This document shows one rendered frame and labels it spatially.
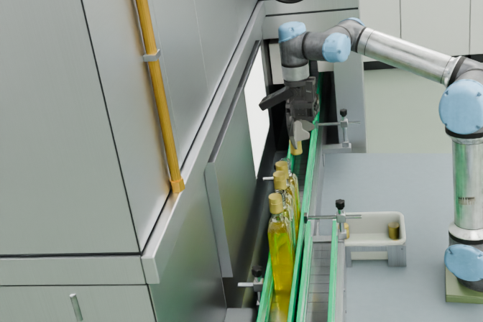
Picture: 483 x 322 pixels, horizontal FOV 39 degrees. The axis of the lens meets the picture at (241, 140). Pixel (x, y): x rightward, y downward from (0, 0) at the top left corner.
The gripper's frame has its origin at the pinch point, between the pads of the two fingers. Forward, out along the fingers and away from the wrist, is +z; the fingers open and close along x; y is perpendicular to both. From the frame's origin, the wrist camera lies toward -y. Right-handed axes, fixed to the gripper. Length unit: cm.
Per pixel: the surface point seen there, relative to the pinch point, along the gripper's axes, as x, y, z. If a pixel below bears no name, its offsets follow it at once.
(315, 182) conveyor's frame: 26.8, -2.7, 29.3
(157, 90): -66, -4, -44
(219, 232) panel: -40.5, -9.2, 5.4
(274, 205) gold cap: -30.1, 2.5, 2.8
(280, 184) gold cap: -18.5, 0.5, 3.5
